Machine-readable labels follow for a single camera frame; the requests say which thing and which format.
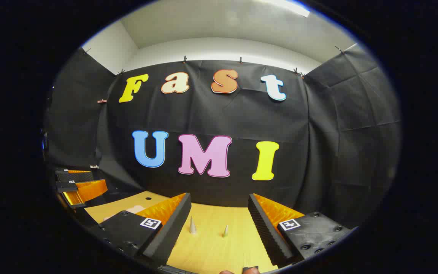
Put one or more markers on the pale green cream tube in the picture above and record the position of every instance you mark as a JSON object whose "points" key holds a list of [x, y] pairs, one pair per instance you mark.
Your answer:
{"points": [[225, 232]]}

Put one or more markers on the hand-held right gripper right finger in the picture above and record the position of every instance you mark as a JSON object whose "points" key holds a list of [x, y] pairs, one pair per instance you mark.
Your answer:
{"points": [[268, 232]]}

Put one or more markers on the white cream tube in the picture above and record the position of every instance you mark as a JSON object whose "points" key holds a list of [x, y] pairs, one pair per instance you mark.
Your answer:
{"points": [[192, 227]]}

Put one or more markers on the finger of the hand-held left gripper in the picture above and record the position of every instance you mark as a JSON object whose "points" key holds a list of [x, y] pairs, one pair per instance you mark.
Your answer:
{"points": [[89, 189], [76, 177]]}

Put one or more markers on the black backdrop cloth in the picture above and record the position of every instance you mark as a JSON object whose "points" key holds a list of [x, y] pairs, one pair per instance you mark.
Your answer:
{"points": [[242, 121]]}

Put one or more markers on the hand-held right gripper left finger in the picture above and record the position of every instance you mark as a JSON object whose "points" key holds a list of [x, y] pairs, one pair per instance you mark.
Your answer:
{"points": [[169, 232]]}

